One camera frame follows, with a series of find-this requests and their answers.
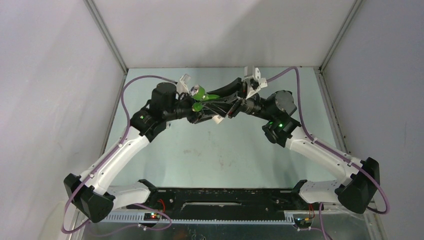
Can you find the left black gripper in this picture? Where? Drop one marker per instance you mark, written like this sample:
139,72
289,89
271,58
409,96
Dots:
195,117

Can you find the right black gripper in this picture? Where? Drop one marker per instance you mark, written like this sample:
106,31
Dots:
233,105

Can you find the green plastic faucet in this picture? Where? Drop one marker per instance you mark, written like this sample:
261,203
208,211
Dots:
199,94

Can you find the white elbow fitting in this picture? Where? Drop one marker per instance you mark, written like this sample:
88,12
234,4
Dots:
217,119

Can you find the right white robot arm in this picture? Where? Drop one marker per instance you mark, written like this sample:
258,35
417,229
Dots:
355,181

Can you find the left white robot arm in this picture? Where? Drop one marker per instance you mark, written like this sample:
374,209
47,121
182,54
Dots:
92,191

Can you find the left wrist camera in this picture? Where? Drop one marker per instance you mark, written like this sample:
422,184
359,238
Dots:
184,84

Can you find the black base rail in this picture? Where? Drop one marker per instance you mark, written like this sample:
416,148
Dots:
228,203

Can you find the grey cable duct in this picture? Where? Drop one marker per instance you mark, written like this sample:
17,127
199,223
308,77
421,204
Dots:
148,217

